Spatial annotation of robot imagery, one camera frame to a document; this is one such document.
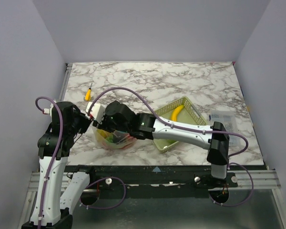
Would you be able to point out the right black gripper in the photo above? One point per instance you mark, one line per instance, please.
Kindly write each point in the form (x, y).
(105, 125)

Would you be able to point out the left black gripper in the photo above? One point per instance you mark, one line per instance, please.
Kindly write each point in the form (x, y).
(86, 121)

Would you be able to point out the green toy pepper slice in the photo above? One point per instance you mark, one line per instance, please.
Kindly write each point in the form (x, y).
(106, 136)

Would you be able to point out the clear zip top bag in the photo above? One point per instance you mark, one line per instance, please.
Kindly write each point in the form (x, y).
(116, 133)

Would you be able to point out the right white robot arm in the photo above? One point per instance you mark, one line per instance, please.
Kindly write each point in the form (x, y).
(119, 117)

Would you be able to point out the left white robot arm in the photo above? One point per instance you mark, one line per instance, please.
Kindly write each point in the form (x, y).
(54, 207)

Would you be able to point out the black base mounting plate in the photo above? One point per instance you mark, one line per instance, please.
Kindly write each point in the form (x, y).
(115, 182)

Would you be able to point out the yellow toy banana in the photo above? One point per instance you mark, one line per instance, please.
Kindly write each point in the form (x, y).
(176, 112)

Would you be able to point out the green perforated plastic basket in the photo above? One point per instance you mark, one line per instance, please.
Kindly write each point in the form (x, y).
(189, 115)

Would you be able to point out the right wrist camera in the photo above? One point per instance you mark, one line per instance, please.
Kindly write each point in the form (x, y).
(97, 112)

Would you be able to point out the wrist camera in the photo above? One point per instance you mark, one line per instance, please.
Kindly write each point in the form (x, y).
(97, 112)
(48, 111)

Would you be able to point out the yellow handled screwdriver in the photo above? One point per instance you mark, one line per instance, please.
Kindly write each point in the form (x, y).
(89, 95)

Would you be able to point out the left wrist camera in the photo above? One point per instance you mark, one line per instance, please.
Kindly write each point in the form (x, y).
(48, 111)

